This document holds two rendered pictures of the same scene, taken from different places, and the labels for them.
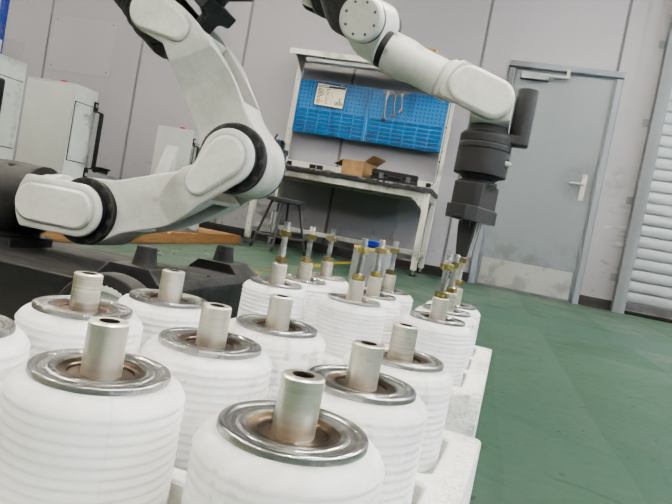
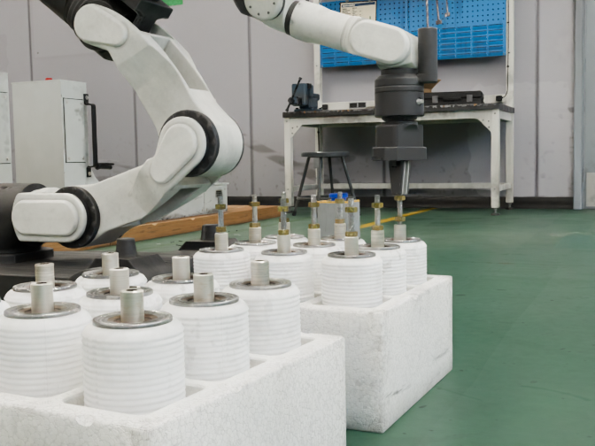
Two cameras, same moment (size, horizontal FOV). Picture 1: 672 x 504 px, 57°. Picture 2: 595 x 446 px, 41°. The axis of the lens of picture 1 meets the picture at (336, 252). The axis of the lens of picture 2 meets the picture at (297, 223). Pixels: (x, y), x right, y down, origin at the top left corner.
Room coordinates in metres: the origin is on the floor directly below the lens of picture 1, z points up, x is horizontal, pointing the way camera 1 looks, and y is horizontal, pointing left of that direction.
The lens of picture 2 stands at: (-0.42, -0.28, 0.40)
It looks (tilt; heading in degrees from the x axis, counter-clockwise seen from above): 4 degrees down; 10
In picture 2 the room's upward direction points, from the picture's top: 1 degrees counter-clockwise
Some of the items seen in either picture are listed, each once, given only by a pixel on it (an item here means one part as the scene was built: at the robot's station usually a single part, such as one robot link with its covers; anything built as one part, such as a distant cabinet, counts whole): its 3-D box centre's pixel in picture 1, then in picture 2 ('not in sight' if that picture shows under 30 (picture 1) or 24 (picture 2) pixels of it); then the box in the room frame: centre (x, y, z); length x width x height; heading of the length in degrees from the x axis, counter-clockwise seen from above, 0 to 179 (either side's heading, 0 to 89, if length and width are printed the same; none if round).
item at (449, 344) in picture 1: (424, 384); (352, 312); (0.82, -0.15, 0.16); 0.10 x 0.10 x 0.18
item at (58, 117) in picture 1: (115, 163); (120, 154); (3.92, 1.49, 0.45); 1.51 x 0.57 x 0.74; 166
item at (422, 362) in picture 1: (399, 358); (260, 284); (0.52, -0.07, 0.25); 0.08 x 0.08 x 0.01
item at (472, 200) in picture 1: (478, 186); (400, 126); (1.05, -0.22, 0.46); 0.13 x 0.10 x 0.12; 145
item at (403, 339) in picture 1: (402, 343); (259, 273); (0.52, -0.07, 0.26); 0.02 x 0.02 x 0.03
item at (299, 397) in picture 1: (297, 406); (132, 307); (0.30, 0.00, 0.26); 0.02 x 0.02 x 0.03
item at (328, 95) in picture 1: (330, 95); (358, 14); (6.08, 0.33, 1.54); 0.32 x 0.02 x 0.25; 76
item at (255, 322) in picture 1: (276, 327); (181, 279); (0.56, 0.04, 0.25); 0.08 x 0.08 x 0.01
